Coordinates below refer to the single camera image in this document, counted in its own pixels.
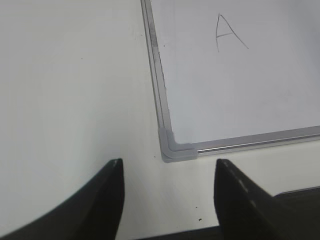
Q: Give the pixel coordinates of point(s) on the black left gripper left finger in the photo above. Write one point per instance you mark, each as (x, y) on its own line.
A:
(93, 213)

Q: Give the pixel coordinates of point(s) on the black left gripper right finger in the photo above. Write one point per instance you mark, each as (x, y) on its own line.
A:
(244, 210)

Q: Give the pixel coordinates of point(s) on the white board with grey frame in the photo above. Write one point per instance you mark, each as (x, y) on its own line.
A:
(233, 75)

